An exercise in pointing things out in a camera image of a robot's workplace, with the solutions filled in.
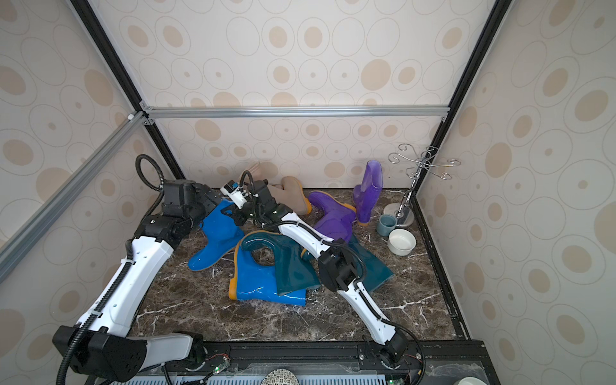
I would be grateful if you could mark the grey-green ceramic mug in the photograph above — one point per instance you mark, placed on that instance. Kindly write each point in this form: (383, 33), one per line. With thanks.
(387, 223)

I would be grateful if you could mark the horizontal aluminium frame bar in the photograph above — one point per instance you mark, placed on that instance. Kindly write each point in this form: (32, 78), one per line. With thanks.
(295, 111)

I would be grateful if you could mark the dark green rain boot right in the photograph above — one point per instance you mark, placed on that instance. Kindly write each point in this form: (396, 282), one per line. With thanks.
(374, 271)

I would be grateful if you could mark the metal cup tree stand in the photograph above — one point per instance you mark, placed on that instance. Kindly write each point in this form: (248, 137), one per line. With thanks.
(421, 163)

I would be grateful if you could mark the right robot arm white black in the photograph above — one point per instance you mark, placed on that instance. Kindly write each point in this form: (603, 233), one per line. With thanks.
(341, 270)

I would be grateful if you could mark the right black frame post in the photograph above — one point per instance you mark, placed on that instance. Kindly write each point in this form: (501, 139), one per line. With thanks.
(480, 51)

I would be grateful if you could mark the dark green rain boot left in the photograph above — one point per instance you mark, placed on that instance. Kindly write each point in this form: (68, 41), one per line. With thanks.
(286, 252)

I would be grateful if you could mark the white ceramic bowl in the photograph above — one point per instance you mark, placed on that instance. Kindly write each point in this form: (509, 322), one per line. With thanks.
(401, 242)

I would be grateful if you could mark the left diagonal aluminium bar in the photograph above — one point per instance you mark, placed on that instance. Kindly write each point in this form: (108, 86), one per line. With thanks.
(15, 250)

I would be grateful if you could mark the dark green rain boot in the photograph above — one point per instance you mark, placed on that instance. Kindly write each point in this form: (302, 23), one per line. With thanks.
(286, 252)
(374, 271)

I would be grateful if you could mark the purple rain boot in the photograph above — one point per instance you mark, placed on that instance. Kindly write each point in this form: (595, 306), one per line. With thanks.
(366, 194)
(338, 218)

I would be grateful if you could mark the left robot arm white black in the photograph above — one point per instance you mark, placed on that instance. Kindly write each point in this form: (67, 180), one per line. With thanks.
(98, 345)

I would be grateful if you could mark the left black frame post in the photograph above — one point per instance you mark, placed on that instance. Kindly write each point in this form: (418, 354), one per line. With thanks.
(86, 14)

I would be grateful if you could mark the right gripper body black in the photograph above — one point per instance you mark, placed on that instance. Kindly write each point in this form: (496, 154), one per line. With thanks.
(257, 191)

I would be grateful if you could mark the black frame post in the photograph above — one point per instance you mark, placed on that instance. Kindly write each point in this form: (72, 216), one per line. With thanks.
(86, 14)
(480, 51)

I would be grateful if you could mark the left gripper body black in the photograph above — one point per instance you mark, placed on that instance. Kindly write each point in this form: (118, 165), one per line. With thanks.
(205, 204)

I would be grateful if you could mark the purple rain boot standing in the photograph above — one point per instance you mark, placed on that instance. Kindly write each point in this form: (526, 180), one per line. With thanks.
(366, 194)

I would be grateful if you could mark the blue rain boot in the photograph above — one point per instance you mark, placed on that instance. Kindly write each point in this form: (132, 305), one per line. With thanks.
(222, 236)
(252, 281)

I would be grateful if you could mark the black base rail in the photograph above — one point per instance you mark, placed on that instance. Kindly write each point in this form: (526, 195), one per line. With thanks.
(426, 362)

